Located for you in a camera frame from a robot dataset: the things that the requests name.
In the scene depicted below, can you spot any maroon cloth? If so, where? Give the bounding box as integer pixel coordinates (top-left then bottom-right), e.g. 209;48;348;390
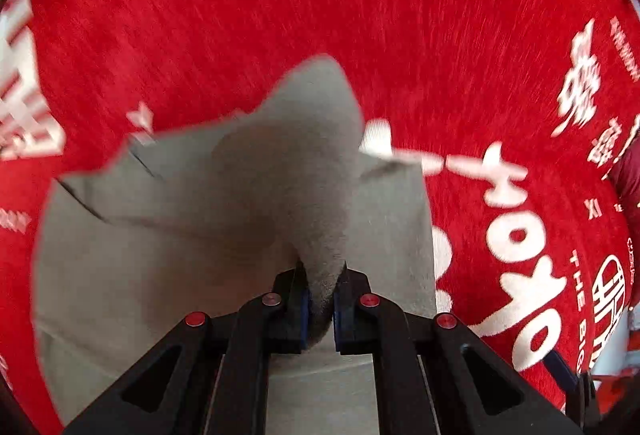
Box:
606;115;640;218

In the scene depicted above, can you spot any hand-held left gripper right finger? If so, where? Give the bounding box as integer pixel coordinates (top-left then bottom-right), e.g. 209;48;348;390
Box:
333;266;587;435

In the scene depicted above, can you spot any grey small garment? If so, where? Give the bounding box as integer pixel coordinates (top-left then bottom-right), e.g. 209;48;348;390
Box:
31;54;437;435

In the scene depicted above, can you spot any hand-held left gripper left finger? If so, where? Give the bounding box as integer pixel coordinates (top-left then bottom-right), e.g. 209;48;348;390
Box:
62;264;313;435

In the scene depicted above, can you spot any red printed blanket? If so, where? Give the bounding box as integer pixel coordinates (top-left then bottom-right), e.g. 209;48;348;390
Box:
0;0;640;435

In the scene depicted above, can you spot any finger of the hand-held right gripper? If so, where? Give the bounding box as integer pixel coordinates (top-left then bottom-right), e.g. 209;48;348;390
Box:
544;349;603;432

